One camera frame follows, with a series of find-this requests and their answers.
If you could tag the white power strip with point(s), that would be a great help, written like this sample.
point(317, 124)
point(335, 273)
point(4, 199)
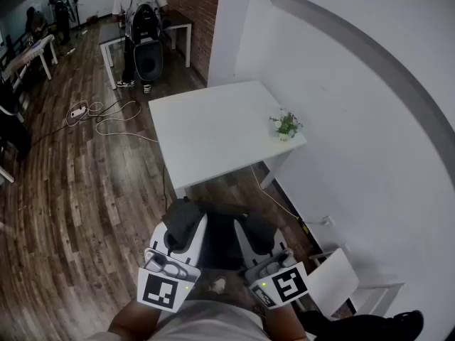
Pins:
point(78, 112)

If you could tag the black bag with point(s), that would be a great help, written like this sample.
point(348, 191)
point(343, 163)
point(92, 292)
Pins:
point(369, 327)

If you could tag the black backpack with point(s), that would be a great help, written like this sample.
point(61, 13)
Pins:
point(185, 219)

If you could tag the small potted plant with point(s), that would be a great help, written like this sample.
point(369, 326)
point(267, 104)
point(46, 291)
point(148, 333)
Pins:
point(286, 126)

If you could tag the person's right forearm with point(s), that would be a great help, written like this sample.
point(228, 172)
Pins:
point(295, 323)

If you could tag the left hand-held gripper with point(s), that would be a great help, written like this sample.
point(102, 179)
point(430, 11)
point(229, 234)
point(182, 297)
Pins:
point(161, 291)

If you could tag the light wooden table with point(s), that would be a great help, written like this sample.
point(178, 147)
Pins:
point(33, 50)

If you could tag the dark top table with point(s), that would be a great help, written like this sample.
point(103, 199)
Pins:
point(110, 34)

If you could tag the black coat rack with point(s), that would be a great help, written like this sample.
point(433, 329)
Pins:
point(74, 2)

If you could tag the person's light shirt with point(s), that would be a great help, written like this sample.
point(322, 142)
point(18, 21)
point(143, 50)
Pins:
point(213, 323)

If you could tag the person's shoe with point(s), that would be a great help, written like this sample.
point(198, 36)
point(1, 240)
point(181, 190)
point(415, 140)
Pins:
point(219, 284)

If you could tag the white chair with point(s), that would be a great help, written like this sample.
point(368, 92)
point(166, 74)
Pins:
point(334, 282)

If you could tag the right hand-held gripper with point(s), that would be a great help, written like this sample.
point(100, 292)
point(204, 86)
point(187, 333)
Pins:
point(288, 282)

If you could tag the white table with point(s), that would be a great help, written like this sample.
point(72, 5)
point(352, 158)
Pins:
point(217, 130)

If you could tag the person's left forearm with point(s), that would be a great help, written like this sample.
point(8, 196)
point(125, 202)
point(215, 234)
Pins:
point(131, 323)

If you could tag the black chair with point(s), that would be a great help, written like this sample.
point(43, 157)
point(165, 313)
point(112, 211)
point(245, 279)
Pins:
point(12, 130)

